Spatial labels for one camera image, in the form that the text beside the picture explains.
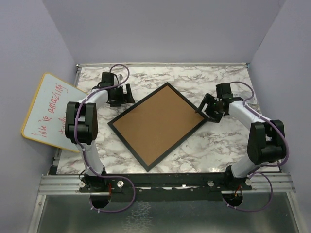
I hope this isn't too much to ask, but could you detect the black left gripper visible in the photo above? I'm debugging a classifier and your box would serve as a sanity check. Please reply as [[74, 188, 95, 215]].
[[110, 83, 135, 107]]

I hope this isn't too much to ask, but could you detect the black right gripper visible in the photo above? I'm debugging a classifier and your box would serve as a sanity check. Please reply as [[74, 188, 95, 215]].
[[196, 93, 224, 123]]

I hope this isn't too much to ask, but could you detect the black picture frame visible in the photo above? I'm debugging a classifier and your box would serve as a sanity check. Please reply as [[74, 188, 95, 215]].
[[107, 82, 211, 173]]

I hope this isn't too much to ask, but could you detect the brown backing board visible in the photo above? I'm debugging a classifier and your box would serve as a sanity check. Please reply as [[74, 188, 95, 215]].
[[112, 86, 206, 168]]

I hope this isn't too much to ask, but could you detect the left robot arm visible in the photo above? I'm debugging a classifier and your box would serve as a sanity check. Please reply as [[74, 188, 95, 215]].
[[65, 72, 135, 192]]

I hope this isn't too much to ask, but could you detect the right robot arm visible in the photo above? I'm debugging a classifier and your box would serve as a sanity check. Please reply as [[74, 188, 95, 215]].
[[198, 83, 290, 190]]

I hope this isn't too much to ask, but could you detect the yellow rimmed whiteboard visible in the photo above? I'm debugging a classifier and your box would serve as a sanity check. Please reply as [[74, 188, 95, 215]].
[[21, 72, 87, 152]]

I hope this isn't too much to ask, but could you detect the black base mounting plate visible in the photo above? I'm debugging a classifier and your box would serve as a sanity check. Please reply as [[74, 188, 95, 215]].
[[79, 172, 252, 202]]

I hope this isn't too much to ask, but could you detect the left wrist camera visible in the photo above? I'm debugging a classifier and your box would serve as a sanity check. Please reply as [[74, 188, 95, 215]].
[[99, 72, 120, 88]]

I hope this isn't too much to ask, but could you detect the aluminium rail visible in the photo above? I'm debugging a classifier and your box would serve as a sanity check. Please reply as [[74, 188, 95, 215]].
[[38, 173, 296, 195]]

